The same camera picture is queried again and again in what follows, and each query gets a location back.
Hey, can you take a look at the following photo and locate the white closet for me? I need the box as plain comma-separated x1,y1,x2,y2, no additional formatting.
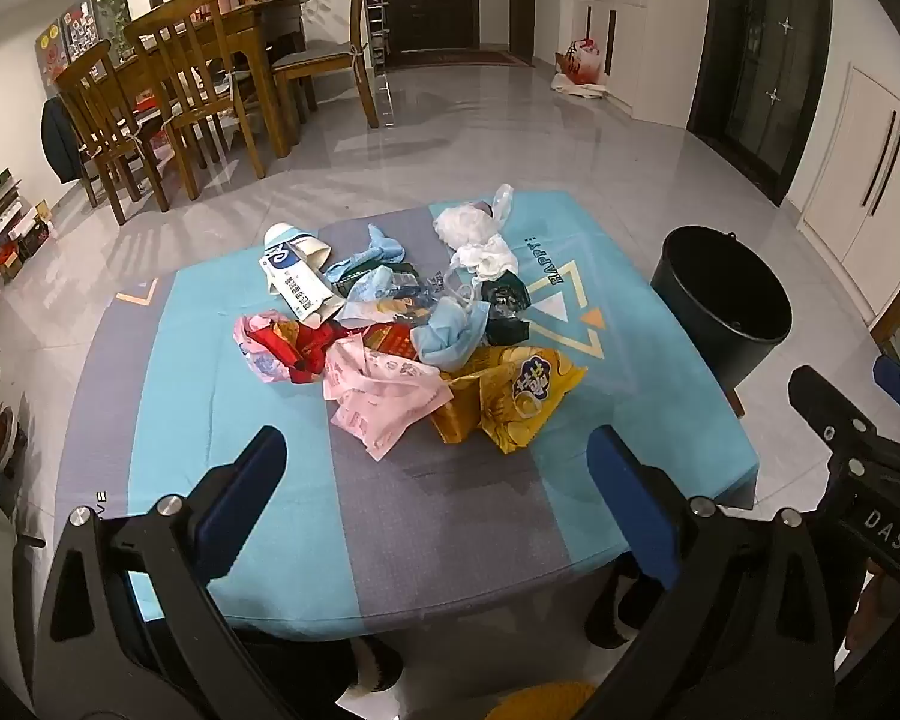
799,64,900,323

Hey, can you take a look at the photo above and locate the black glass door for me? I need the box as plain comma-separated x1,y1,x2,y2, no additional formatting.
686,0,833,207

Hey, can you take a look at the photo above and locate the dark jacket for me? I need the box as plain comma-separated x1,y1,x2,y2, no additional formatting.
41,94,83,185

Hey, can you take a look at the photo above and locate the yellow snack packet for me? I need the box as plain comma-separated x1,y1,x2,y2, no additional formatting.
429,345,587,455

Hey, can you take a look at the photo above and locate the black bucket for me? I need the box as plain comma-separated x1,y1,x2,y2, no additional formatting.
650,225,794,395

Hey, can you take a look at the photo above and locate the light blue cloth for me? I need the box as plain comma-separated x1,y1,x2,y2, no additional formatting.
326,223,406,293

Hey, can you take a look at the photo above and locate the person's slipper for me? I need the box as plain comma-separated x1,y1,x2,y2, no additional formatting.
322,636,404,698
585,555,650,650

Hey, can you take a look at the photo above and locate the photo board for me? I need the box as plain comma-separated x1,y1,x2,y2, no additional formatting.
36,4,113,83

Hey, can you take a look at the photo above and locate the white blue carton box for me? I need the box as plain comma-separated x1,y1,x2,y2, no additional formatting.
259,236,344,323

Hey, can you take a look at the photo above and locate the pink plastic wrapper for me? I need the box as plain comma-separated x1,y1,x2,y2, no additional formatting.
324,337,455,462

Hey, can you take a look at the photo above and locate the white plastic bag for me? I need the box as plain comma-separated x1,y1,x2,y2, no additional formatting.
433,184,515,245

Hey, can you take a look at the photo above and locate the white cloth bag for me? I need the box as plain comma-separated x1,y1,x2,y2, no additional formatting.
551,73,608,100

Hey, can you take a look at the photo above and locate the blue face mask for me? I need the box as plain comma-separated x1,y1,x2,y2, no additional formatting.
409,298,492,372

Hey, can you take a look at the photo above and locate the wooden dining table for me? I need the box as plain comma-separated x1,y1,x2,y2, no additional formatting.
112,0,305,158

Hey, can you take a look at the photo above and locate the clear plastic wrapper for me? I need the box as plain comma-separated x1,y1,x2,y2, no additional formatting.
390,262,466,316

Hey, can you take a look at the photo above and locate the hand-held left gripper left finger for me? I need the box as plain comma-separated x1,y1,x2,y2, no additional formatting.
34,425,301,720

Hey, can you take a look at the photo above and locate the green ivy plant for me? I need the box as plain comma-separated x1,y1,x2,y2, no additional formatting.
90,0,132,61

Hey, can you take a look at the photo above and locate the white tissue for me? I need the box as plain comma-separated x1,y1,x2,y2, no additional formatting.
450,234,518,286

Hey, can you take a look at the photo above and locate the white cabinet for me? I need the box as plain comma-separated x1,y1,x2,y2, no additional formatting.
570,0,713,128

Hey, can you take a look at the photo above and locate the white paper cup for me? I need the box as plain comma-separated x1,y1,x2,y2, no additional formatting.
262,223,331,271

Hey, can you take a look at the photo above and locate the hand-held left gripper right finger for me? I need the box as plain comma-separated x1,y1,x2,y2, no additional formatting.
570,424,867,720

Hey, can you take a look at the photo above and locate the red white bag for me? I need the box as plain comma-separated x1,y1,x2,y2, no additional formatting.
555,37,602,85

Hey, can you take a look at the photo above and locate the light blue plastic wrapper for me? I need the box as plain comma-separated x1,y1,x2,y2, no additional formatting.
341,266,398,327

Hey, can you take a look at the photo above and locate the rack of books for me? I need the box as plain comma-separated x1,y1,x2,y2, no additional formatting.
0,172,57,278

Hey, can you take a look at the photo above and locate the yellow cloth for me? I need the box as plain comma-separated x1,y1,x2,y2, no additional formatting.
487,681,597,720

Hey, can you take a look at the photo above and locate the pink blue wrapper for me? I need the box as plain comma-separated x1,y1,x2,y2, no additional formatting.
232,311,293,385

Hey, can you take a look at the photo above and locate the dark green packet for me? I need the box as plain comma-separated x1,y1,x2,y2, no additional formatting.
484,274,533,342

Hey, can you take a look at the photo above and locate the orange red packet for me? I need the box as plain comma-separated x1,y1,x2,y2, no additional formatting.
364,322,421,361

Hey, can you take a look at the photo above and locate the grey seat cushion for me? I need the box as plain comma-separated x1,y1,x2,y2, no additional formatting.
271,45,361,70

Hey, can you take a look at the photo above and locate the blue grey printed tablecloth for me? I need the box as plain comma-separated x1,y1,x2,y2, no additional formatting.
52,191,758,642

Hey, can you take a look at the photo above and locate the narrow dark wooden door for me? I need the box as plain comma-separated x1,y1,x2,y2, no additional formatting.
507,0,537,62

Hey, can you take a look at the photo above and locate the metal rack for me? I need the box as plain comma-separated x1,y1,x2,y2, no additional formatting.
366,0,389,72

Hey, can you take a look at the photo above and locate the brown doormat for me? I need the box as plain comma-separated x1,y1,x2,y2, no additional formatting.
390,49,535,68

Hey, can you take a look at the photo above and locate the wooden chair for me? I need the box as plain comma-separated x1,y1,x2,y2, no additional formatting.
124,0,267,200
270,0,380,128
54,37,170,226

